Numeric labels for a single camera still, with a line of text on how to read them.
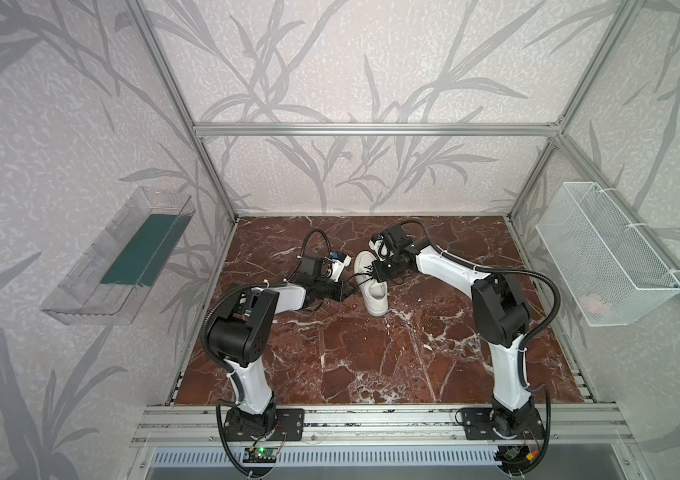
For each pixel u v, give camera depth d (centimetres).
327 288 85
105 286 63
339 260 87
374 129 96
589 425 76
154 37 75
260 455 72
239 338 49
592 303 73
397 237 78
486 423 70
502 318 53
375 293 93
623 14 71
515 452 74
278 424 73
